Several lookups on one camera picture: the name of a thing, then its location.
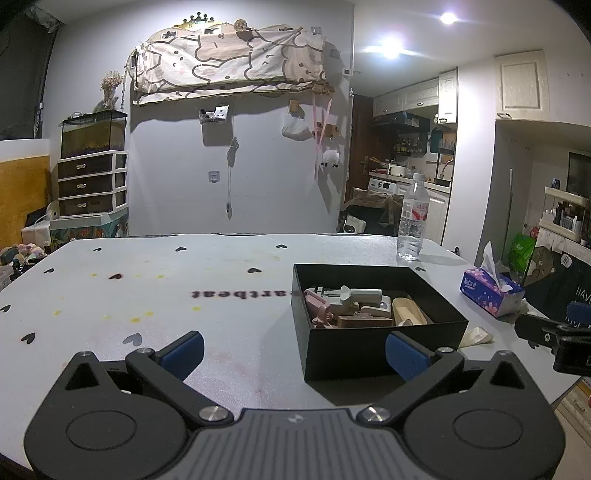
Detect teal patterned cabinet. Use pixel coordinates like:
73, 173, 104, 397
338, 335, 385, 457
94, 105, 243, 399
48, 212, 130, 252

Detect green bag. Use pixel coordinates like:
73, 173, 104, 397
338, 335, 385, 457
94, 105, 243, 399
508, 233, 537, 273

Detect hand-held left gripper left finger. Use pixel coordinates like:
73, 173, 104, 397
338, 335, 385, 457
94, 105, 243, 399
65, 331, 234, 426

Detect black letter board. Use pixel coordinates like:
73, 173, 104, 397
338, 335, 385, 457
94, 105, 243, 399
524, 244, 591, 324

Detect white wall bag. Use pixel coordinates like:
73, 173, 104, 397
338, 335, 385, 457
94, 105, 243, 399
281, 113, 309, 139

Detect white drawer unit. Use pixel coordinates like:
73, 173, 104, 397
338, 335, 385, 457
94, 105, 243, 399
58, 151, 129, 219

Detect wall clip holder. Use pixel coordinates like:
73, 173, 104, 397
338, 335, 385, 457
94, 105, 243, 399
198, 105, 230, 125

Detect printed blanket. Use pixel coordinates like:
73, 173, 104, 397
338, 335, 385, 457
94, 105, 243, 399
128, 25, 326, 106

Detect hanging grey cable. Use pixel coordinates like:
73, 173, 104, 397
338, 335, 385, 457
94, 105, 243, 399
226, 137, 240, 219

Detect white cabinet door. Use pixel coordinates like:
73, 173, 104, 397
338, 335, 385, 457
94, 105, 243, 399
495, 50, 551, 121

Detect pile of plush toys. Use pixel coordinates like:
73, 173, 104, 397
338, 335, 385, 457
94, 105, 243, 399
0, 242, 49, 278

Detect white kitchen wall cabinets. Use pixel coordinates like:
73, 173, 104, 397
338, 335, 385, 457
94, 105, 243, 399
372, 69, 459, 123

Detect white appliance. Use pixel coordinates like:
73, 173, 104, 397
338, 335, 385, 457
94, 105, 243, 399
22, 200, 61, 236

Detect oval wooden box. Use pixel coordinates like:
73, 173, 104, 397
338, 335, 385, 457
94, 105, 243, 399
392, 298, 435, 326

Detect dried flower bunch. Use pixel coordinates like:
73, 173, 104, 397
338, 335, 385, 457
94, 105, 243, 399
100, 71, 124, 110

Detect clear water bottle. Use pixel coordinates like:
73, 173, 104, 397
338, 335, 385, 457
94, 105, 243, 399
397, 173, 430, 261

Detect glass fish tank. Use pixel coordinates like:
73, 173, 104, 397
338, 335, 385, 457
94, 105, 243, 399
61, 109, 129, 159

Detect chair with brown cloth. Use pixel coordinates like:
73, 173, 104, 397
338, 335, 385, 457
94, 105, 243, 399
341, 188, 403, 236

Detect black box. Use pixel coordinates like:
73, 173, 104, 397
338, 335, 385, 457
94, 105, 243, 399
291, 264, 469, 382

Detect pink hanging ribbons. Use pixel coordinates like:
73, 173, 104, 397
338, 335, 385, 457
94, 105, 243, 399
311, 92, 334, 181

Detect purple floral tissue pack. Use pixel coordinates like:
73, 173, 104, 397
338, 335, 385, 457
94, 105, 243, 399
459, 241, 527, 318

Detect dark window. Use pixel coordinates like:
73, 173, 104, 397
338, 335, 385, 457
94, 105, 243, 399
0, 0, 58, 140

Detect brown rectangular block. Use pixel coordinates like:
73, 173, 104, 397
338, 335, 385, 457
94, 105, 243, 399
337, 315, 393, 328

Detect white crumpled paper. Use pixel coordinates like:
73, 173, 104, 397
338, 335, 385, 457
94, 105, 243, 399
459, 325, 494, 348

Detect pink folding scissors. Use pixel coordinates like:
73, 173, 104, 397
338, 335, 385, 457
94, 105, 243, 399
304, 288, 340, 329

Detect white plastic printed part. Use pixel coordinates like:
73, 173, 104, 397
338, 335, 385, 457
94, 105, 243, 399
323, 286, 384, 315

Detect white shelf rack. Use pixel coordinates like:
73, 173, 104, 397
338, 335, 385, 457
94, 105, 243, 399
538, 186, 591, 245

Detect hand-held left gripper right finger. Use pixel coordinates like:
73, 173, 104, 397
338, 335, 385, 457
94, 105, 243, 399
360, 333, 527, 424

